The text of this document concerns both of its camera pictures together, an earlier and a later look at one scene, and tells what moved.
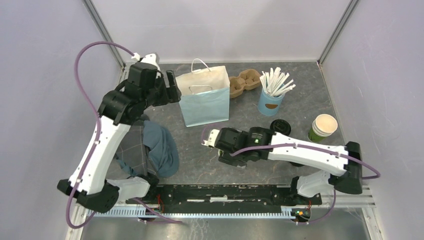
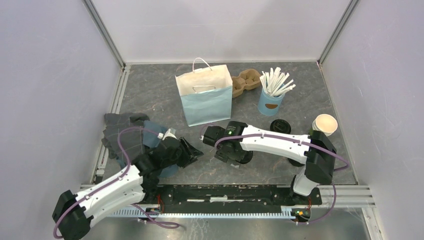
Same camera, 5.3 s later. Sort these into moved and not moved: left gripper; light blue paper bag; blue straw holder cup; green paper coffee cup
Moved: left gripper
Not moved: blue straw holder cup; light blue paper bag; green paper coffee cup
